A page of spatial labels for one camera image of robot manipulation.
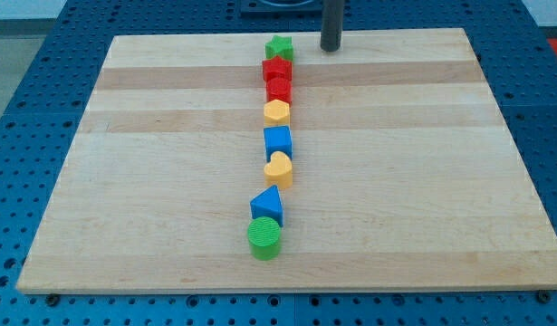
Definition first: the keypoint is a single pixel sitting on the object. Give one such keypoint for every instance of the red star block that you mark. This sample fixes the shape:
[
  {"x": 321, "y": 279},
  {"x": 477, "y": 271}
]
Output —
[{"x": 277, "y": 67}]

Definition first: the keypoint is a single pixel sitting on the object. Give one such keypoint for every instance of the green star block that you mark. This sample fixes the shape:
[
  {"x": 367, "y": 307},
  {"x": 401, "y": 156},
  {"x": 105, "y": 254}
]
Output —
[{"x": 281, "y": 46}]

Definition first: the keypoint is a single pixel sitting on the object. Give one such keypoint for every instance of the yellow heart block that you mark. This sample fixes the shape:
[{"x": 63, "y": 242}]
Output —
[{"x": 278, "y": 171}]

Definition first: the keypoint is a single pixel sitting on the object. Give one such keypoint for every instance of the blue cube block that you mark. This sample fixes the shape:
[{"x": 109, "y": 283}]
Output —
[{"x": 278, "y": 138}]

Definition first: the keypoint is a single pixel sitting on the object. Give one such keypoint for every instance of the blue triangle block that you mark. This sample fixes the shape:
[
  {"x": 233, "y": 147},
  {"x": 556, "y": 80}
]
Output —
[{"x": 268, "y": 204}]

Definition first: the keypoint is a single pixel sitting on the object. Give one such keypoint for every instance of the yellow hexagon block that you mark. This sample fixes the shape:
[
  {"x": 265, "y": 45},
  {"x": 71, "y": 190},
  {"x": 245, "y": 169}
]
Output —
[{"x": 276, "y": 113}]

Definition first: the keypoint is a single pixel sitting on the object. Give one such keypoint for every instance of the green cylinder block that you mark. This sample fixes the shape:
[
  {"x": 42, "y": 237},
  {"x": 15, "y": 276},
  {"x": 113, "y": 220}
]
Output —
[{"x": 264, "y": 238}]

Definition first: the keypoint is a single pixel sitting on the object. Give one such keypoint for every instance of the red cylinder block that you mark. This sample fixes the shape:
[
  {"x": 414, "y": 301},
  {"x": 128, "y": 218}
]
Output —
[{"x": 279, "y": 88}]

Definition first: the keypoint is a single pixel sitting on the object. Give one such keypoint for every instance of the wooden board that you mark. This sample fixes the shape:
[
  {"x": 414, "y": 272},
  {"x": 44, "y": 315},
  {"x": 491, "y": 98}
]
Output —
[{"x": 405, "y": 175}]

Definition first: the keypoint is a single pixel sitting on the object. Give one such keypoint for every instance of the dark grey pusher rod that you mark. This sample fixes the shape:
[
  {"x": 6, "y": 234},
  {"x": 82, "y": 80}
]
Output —
[{"x": 332, "y": 23}]

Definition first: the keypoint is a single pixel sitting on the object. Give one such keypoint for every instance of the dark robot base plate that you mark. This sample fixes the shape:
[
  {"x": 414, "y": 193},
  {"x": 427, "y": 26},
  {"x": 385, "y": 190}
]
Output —
[{"x": 255, "y": 8}]

